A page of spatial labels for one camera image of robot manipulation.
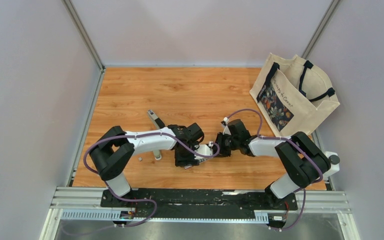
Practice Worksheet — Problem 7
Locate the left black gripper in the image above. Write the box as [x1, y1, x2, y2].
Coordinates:
[175, 141, 200, 168]

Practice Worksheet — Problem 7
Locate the red white staple box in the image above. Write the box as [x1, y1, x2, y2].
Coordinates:
[183, 164, 200, 170]

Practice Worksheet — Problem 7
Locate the grey-green stapler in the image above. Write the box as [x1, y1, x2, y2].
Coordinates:
[153, 150, 162, 161]

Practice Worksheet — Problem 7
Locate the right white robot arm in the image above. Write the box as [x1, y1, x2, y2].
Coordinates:
[215, 118, 338, 210]

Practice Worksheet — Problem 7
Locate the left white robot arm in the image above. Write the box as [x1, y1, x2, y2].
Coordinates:
[85, 123, 213, 208]

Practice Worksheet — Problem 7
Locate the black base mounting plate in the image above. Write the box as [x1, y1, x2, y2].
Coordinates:
[100, 188, 298, 228]

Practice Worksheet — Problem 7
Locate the cream floral tote bag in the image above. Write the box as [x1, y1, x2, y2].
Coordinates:
[249, 53, 340, 137]

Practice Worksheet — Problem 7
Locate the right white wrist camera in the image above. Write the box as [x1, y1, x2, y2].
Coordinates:
[221, 116, 231, 135]

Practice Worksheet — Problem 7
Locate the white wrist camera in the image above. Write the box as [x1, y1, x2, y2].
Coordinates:
[221, 116, 231, 135]
[194, 141, 214, 161]

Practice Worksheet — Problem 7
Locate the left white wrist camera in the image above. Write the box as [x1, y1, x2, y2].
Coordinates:
[194, 141, 214, 161]

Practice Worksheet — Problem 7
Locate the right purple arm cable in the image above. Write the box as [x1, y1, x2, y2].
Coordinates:
[225, 108, 325, 231]

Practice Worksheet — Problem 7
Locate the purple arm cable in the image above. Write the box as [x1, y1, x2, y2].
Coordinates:
[83, 131, 221, 233]
[225, 108, 325, 231]

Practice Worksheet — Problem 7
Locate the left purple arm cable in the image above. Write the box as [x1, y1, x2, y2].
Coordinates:
[83, 131, 221, 233]

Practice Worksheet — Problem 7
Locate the aluminium frame rail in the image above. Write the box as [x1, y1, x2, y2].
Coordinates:
[41, 187, 360, 240]

